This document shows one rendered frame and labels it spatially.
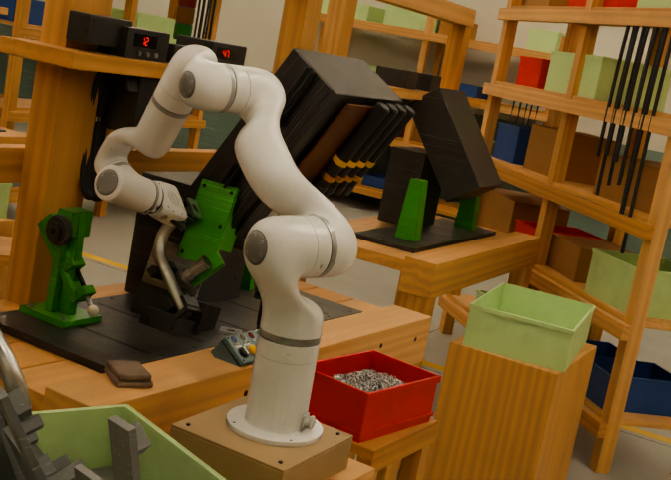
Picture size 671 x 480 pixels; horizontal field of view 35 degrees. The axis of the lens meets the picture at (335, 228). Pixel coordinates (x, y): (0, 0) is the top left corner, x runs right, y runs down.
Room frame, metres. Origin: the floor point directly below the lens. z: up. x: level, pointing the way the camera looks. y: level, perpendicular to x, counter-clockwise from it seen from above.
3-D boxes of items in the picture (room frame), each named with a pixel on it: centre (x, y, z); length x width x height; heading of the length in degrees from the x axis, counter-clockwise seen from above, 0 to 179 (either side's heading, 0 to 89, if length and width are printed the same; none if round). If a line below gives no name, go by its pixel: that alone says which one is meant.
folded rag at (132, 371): (2.15, 0.37, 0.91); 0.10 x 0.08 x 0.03; 29
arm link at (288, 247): (1.96, 0.07, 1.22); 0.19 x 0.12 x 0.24; 134
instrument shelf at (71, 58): (2.91, 0.55, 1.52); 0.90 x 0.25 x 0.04; 151
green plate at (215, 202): (2.69, 0.30, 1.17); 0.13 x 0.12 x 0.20; 151
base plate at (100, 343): (2.78, 0.32, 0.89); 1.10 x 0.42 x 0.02; 151
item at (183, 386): (2.65, 0.08, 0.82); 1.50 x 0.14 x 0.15; 151
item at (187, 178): (2.95, 0.39, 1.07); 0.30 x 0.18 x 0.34; 151
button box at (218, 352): (2.47, 0.16, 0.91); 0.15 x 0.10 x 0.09; 151
